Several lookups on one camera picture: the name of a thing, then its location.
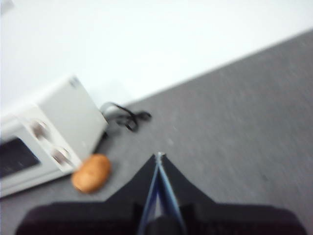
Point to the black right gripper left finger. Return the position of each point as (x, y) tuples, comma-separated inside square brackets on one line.
[(97, 218)]

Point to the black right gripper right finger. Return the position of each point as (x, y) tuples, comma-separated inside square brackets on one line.
[(220, 220)]

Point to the white oven knob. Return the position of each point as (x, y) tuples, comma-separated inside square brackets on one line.
[(61, 156), (39, 129)]

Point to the white toaster oven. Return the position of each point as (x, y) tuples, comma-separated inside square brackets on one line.
[(68, 107)]

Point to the white glass oven door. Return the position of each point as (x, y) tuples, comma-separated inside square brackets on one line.
[(14, 156)]

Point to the brown potato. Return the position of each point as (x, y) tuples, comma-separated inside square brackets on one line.
[(91, 173)]

